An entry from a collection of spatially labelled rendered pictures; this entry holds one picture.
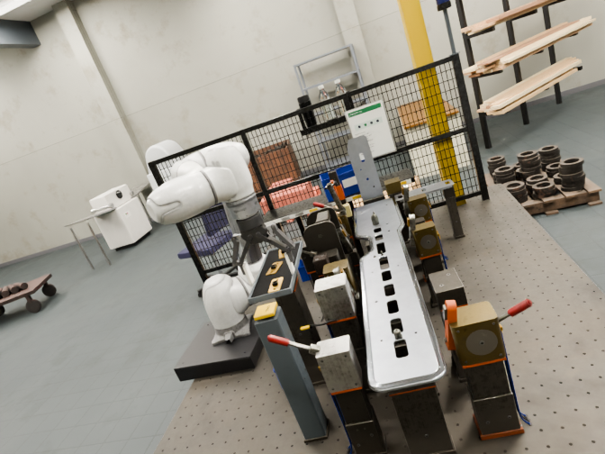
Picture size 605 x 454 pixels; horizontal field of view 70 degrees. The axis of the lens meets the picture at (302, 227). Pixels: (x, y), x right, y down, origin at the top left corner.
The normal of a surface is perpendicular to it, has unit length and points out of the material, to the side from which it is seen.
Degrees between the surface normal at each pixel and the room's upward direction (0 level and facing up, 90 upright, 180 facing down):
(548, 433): 0
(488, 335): 90
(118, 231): 90
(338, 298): 90
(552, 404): 0
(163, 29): 90
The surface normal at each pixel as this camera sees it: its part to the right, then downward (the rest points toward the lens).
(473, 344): -0.09, 0.36
